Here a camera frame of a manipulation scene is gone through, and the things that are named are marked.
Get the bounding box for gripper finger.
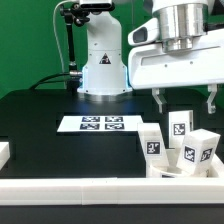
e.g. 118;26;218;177
152;88;166;113
206;84;218;114

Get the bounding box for white left fence bar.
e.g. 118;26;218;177
0;142;10;170

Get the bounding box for grey cable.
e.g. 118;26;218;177
52;0;79;74

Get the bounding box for black cables on table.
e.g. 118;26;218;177
29;72;83;90

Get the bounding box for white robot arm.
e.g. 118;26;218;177
79;0;224;114

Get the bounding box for white front fence bar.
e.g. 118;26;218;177
0;178;224;206

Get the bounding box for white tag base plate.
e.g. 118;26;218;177
57;115;142;133

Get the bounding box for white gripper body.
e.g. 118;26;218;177
128;18;224;89

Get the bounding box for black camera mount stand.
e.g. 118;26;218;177
60;3;90;93

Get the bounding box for white round stool seat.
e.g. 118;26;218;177
146;157;209;178

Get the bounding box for white right fence bar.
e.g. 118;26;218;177
209;155;224;178

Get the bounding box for white fence bar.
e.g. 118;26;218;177
0;142;10;170
0;178;224;206
209;155;224;178

